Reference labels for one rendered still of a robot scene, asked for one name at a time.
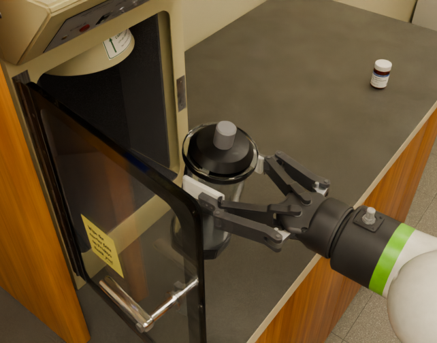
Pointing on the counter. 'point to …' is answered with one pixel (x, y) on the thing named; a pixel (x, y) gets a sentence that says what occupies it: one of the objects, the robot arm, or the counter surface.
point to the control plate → (71, 28)
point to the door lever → (127, 303)
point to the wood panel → (25, 223)
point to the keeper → (181, 93)
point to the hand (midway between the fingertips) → (218, 171)
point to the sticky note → (103, 246)
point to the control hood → (31, 24)
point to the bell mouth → (97, 56)
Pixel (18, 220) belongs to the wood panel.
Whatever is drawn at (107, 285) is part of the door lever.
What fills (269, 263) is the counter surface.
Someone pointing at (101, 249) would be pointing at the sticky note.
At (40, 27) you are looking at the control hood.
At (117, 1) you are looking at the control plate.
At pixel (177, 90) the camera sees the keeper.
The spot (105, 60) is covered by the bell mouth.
